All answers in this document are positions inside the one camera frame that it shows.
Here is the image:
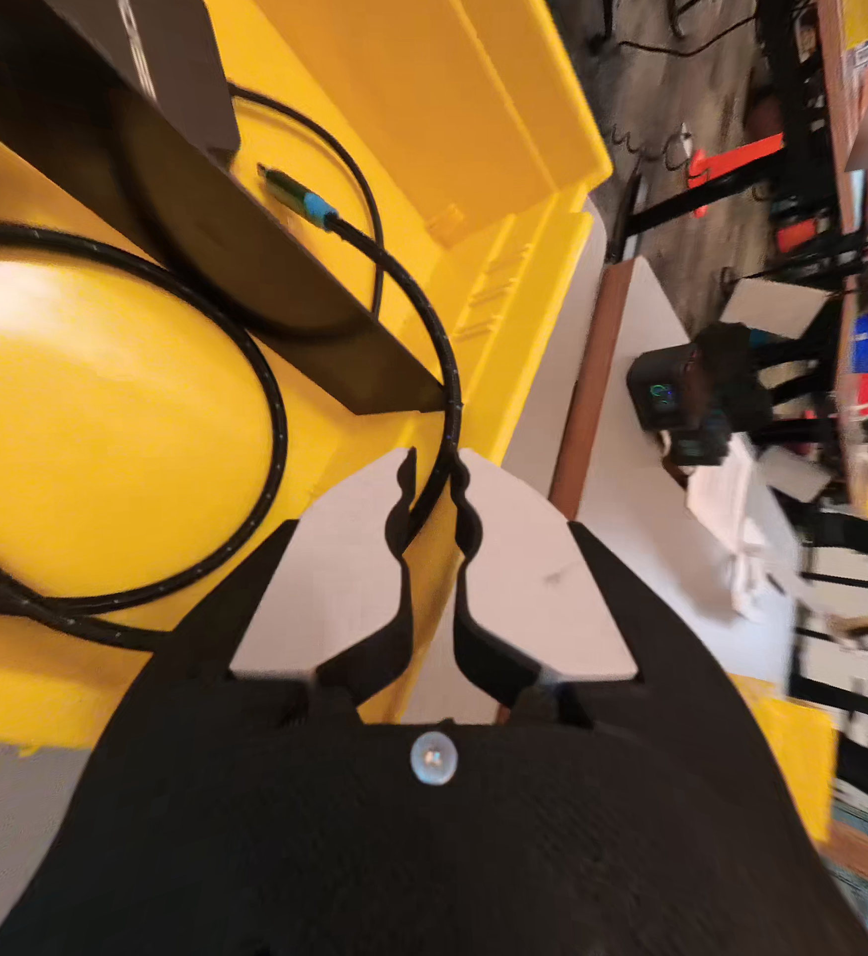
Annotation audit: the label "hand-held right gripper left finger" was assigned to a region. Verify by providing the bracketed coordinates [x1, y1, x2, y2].
[229, 447, 414, 708]

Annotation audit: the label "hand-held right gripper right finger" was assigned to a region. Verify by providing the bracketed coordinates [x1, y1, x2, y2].
[451, 447, 638, 709]

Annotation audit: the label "yellow plastic bin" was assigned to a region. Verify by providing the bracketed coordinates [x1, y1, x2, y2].
[0, 0, 842, 845]

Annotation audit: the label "black braided cable blue plug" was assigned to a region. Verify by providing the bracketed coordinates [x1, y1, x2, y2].
[0, 84, 465, 652]

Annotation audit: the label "grey desk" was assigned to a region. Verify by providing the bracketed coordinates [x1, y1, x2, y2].
[0, 213, 607, 956]

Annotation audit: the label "white table with brown edge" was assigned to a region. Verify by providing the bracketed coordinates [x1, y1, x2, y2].
[549, 257, 801, 621]

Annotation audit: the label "white paper sheets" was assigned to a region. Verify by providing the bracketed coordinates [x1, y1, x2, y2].
[688, 441, 801, 621]

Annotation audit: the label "black bin divider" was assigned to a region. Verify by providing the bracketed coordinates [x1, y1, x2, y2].
[0, 67, 446, 415]

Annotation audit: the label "grey cardboard sheet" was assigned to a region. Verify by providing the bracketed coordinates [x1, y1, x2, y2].
[718, 276, 831, 341]

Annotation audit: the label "orange plastic bar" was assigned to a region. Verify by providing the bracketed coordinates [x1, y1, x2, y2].
[688, 133, 786, 218]

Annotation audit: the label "black cardboard box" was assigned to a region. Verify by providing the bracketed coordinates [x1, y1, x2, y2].
[45, 0, 242, 154]

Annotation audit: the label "cluttered wooden table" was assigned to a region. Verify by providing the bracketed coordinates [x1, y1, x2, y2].
[815, 0, 868, 524]

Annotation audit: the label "black action camera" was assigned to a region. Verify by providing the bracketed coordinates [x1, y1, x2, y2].
[625, 323, 774, 468]

